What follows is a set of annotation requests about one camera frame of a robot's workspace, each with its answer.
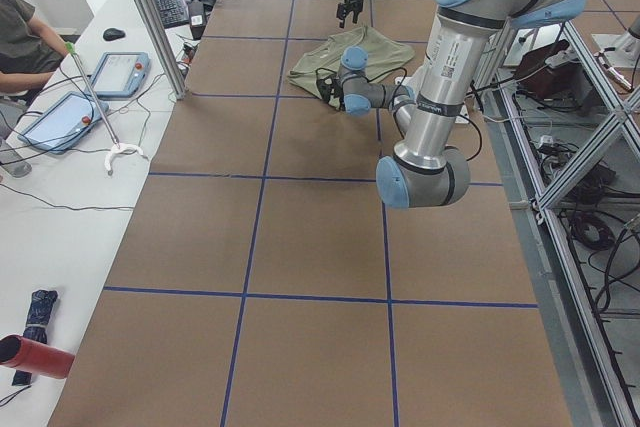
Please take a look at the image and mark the olive green long-sleeve shirt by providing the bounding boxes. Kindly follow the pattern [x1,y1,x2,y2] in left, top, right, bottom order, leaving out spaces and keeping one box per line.
[286,26,415,99]

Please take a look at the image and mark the black keyboard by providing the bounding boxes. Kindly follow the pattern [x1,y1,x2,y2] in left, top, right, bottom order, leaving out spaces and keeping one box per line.
[153,0,189,29]

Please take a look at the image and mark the folded dark blue umbrella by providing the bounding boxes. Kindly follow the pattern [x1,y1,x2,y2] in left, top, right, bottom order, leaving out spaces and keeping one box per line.
[12,289,58,386]

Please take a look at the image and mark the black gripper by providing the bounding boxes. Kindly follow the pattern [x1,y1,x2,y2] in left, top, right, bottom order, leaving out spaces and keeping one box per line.
[336,0,364,28]

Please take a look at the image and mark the blue teach pendant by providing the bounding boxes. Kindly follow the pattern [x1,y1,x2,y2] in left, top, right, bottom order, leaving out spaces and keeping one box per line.
[90,52,150,100]
[18,92,101,154]

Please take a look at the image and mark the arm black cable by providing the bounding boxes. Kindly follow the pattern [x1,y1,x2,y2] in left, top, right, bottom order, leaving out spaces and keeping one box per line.
[314,66,486,163]

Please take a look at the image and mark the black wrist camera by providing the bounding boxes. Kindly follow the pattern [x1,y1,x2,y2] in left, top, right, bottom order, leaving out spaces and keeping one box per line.
[316,75,342,111]

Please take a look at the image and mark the near blue teach pendant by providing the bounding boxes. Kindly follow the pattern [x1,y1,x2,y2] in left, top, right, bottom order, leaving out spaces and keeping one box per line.
[18,92,101,154]

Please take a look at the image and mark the far blue teach pendant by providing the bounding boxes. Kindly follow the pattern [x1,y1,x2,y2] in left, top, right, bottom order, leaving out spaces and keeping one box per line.
[90,52,150,100]

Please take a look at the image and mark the reacher grabber stick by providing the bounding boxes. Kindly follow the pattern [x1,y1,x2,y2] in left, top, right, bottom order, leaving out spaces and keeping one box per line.
[64,42,146,176]

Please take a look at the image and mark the black computer mouse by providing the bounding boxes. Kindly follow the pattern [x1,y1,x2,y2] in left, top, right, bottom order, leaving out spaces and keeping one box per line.
[102,28,126,42]

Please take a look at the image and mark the aluminium frame post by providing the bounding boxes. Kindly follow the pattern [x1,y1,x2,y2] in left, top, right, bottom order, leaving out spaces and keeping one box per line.
[133,0,186,100]

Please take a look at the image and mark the red cylinder tube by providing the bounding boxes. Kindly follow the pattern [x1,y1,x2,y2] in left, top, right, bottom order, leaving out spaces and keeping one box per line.
[1,335,75,379]

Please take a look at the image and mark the seated person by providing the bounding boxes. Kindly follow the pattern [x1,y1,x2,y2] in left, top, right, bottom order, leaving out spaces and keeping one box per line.
[1,0,68,105]

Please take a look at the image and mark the black box with label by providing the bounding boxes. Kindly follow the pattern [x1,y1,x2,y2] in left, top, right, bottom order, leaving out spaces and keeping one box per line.
[187,0,207,40]

